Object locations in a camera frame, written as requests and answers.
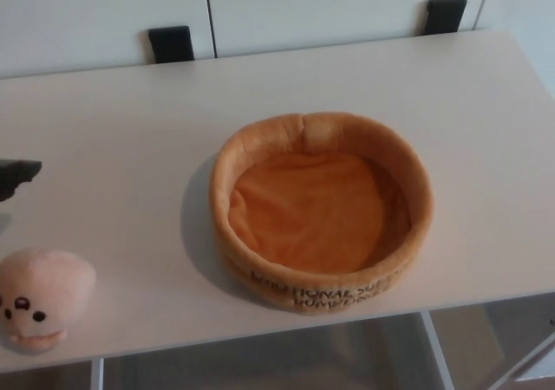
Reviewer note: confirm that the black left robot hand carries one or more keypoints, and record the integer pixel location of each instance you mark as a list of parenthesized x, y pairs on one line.
[(17, 175)]

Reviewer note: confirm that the black rectangular bracket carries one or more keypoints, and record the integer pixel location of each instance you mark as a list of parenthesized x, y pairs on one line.
[(447, 15), (170, 44)]

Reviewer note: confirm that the orange round plush plate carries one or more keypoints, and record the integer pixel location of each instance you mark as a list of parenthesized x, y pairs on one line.
[(303, 216)]

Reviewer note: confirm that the white slanted frame bar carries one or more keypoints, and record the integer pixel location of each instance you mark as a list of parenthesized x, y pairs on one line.
[(531, 370)]

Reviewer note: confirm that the white cabinet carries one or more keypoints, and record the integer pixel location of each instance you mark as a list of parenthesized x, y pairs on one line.
[(303, 8)]

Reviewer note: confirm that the beige plush dumpling toy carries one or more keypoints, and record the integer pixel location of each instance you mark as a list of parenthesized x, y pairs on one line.
[(47, 294)]

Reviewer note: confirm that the white metal table leg frame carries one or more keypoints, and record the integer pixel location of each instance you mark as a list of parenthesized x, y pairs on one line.
[(438, 355), (97, 375)]

